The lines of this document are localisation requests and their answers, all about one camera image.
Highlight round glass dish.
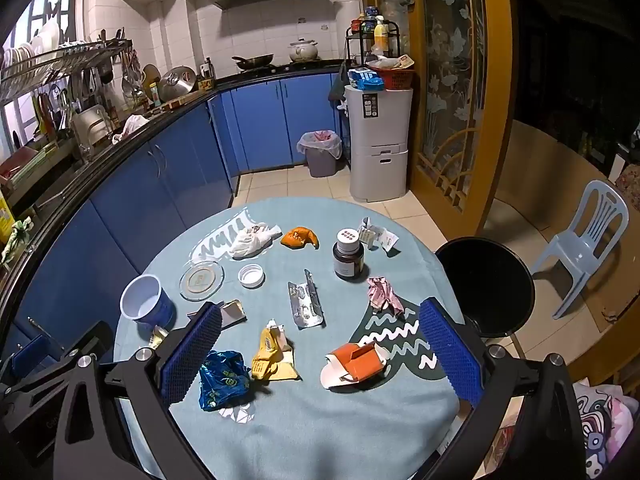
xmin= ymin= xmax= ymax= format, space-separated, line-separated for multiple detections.
xmin=179 ymin=261 xmax=225 ymax=302

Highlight white plastic bag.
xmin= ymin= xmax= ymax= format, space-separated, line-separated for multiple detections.
xmin=112 ymin=115 xmax=151 ymax=145

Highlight yellow wrapper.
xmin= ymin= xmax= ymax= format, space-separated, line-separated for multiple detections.
xmin=251 ymin=320 xmax=300 ymax=382

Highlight pink paper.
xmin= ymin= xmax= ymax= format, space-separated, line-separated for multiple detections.
xmin=367 ymin=276 xmax=407 ymax=317

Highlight steel bowl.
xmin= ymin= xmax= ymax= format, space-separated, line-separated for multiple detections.
xmin=157 ymin=66 xmax=196 ymax=102

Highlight black trash bin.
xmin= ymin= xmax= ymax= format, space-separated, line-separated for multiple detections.
xmin=434 ymin=236 xmax=535 ymax=338

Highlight light blue patterned tablecloth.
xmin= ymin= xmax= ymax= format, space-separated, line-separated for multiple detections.
xmin=114 ymin=196 xmax=473 ymax=480

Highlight brown medicine bottle white cap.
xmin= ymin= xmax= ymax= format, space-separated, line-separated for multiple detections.
xmin=333 ymin=228 xmax=367 ymax=281

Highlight blue packet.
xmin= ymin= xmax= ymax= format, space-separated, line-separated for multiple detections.
xmin=348 ymin=67 xmax=385 ymax=92

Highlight white cooking pot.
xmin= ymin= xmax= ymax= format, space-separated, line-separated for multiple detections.
xmin=288 ymin=37 xmax=320 ymax=63

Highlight torn brown carton piece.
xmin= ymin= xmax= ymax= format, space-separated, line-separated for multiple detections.
xmin=187 ymin=300 xmax=247 ymax=331

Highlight blue foil wrapper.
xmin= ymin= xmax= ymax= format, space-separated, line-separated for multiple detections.
xmin=198 ymin=350 xmax=252 ymax=412

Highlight red plastic basket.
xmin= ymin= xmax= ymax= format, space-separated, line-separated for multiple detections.
xmin=367 ymin=60 xmax=416 ymax=92

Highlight wooden cutting board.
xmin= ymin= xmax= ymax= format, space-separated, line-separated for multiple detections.
xmin=141 ymin=64 xmax=161 ymax=101

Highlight patterned pink cloth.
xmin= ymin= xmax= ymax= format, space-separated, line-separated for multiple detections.
xmin=572 ymin=382 xmax=640 ymax=480

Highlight silver blister pack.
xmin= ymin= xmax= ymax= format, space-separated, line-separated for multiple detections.
xmin=287 ymin=269 xmax=325 ymax=330

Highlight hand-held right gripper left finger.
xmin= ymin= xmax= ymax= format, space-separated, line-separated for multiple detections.
xmin=30 ymin=304 xmax=223 ymax=480

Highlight black wok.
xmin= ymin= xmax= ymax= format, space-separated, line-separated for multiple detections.
xmin=231 ymin=53 xmax=275 ymax=72

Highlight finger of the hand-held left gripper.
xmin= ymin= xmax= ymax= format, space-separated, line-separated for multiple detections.
xmin=0 ymin=337 xmax=66 ymax=391
xmin=60 ymin=322 xmax=115 ymax=363

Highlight crumpled white paper packaging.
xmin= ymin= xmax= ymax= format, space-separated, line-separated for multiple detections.
xmin=357 ymin=216 xmax=401 ymax=256

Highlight light blue plastic chair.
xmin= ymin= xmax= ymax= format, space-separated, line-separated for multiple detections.
xmin=531 ymin=180 xmax=630 ymax=320

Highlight metal dish rack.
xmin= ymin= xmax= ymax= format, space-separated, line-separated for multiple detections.
xmin=0 ymin=35 xmax=133 ymax=106

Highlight blue kitchen base cabinets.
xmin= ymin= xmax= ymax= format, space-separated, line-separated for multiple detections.
xmin=0 ymin=72 xmax=346 ymax=386

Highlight orange peel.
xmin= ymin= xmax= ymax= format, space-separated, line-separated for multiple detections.
xmin=280 ymin=226 xmax=320 ymax=250

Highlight orange and white carton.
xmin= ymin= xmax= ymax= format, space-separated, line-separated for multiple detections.
xmin=324 ymin=342 xmax=392 ymax=391

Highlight white storage cabinet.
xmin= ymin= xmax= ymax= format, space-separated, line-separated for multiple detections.
xmin=344 ymin=85 xmax=415 ymax=203

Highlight black wire rack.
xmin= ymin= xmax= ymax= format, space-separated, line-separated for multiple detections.
xmin=346 ymin=20 xmax=401 ymax=61

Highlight crumpled white tissue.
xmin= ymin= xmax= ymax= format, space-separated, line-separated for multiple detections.
xmin=230 ymin=222 xmax=282 ymax=261

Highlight dark hanging bag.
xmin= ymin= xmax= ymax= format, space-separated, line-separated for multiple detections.
xmin=327 ymin=62 xmax=351 ymax=106

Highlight grey trash can with bag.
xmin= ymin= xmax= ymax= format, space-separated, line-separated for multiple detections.
xmin=297 ymin=130 xmax=343 ymax=178

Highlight yellow framed glass door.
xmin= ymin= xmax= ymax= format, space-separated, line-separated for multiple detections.
xmin=410 ymin=0 xmax=513 ymax=233

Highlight blue paper cup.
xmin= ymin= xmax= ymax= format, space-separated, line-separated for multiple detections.
xmin=120 ymin=275 xmax=176 ymax=333

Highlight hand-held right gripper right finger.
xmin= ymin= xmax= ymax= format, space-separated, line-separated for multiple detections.
xmin=420 ymin=297 xmax=586 ymax=480

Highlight green cloth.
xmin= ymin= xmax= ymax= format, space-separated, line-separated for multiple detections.
xmin=0 ymin=217 xmax=33 ymax=263

